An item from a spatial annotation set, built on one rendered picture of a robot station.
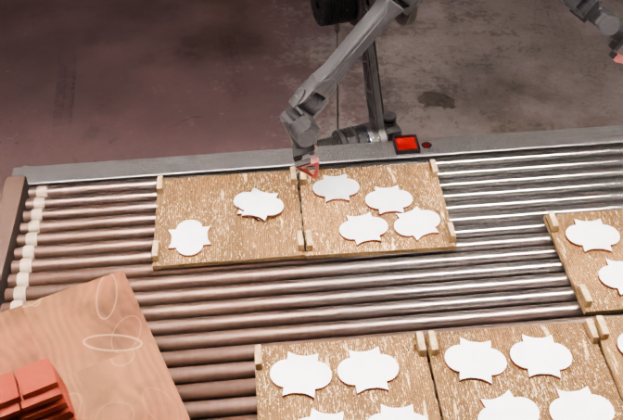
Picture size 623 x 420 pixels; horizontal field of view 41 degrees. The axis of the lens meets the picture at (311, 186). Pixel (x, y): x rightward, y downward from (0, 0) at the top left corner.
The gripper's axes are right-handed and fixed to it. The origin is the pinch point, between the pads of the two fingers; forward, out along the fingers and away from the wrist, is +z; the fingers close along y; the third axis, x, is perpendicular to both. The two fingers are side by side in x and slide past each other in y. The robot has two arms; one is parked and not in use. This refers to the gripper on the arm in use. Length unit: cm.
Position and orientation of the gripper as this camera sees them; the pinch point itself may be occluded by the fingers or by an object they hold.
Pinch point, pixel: (313, 163)
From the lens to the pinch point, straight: 241.2
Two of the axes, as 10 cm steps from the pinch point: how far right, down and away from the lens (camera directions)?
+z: 3.4, 6.7, 6.6
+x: -9.4, 2.7, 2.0
